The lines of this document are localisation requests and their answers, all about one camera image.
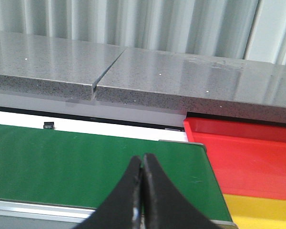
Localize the grey stone slab left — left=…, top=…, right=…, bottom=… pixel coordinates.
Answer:
left=0, top=31, right=125, bottom=100

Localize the yellow plastic tray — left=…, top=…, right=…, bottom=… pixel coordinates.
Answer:
left=224, top=194, right=286, bottom=229

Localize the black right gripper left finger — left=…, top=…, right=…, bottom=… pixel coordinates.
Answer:
left=75, top=156, right=142, bottom=229

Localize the grey stone slab right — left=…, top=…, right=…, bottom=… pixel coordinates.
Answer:
left=95, top=48, right=286, bottom=124

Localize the green conveyor belt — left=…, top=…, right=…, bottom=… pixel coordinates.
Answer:
left=0, top=125, right=232, bottom=221

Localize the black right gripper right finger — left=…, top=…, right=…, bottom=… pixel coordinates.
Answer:
left=142, top=153, right=219, bottom=229

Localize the small black sensor block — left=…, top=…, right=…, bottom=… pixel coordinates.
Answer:
left=43, top=122, right=55, bottom=130

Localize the red plastic tray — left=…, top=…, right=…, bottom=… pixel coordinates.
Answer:
left=184, top=117, right=286, bottom=200

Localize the grey stone slab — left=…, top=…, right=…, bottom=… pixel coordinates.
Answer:
left=95, top=48, right=286, bottom=124
left=0, top=31, right=125, bottom=100

